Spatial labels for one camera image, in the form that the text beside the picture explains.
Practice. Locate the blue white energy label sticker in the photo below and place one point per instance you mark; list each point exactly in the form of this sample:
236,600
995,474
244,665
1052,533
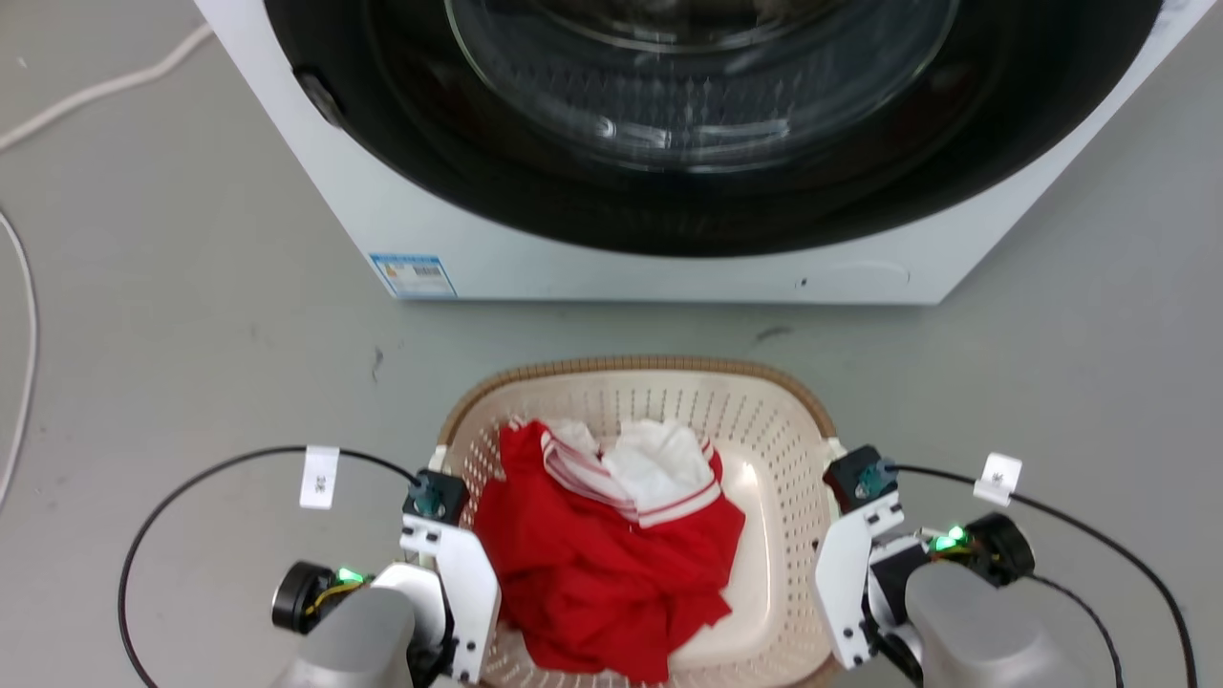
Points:
414,276

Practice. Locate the white crumpled garment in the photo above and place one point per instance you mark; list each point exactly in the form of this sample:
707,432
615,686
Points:
659,466

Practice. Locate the white front-load washing machine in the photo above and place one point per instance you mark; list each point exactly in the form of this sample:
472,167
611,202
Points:
573,272

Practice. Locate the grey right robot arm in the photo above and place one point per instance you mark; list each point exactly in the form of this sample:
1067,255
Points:
975,631

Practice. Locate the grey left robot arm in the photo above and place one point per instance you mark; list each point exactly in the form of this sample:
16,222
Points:
358,640

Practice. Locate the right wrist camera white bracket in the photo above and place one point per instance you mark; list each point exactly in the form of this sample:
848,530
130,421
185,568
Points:
846,573

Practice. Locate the red garment with striped trim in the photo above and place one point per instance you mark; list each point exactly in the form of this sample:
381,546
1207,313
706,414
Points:
592,573

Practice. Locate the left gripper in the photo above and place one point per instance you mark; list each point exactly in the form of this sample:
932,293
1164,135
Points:
425,602

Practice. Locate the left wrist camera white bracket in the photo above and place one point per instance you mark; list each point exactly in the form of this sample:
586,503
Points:
468,573

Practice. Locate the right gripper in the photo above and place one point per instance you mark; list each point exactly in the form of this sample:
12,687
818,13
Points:
889,583

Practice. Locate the black round glass washer door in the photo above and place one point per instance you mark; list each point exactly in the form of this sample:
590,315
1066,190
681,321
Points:
430,177

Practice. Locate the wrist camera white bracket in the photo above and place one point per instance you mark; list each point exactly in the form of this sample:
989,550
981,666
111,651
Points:
846,573
468,573

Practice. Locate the beige perforated plastic laundry basket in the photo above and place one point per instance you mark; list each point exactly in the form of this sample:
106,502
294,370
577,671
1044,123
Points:
669,392

